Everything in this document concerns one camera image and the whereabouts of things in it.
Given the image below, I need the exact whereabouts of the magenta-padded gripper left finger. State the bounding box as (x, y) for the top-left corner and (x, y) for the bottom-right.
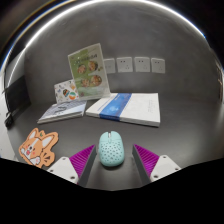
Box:
(46, 144), (98, 188)

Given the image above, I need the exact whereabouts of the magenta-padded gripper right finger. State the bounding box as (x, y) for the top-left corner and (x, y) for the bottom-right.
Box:
(131, 143), (182, 186)

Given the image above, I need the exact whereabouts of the mint green perforated computer mouse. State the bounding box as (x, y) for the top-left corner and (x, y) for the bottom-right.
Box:
(97, 130), (126, 168)

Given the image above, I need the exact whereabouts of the orange corgi-shaped mouse pad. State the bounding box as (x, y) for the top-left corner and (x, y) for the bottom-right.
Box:
(18, 127), (59, 169)

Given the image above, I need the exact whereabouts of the white book with blue band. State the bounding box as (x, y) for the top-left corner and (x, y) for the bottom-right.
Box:
(85, 92), (161, 128)

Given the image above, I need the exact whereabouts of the grey patterned flat book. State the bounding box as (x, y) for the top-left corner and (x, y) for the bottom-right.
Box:
(36, 99), (88, 125)

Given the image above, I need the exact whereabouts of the small white cartoon-print card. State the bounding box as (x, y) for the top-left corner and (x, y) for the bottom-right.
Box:
(53, 78), (81, 104)

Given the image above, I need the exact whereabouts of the green standing food booklet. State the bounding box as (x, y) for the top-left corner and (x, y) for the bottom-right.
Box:
(67, 42), (111, 101)

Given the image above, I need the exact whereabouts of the black monitor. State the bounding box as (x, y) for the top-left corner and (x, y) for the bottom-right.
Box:
(3, 74), (32, 130)

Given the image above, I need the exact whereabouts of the white wall socket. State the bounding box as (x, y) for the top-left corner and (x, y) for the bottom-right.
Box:
(134, 56), (151, 73)
(103, 57), (117, 75)
(151, 57), (166, 74)
(116, 56), (134, 73)

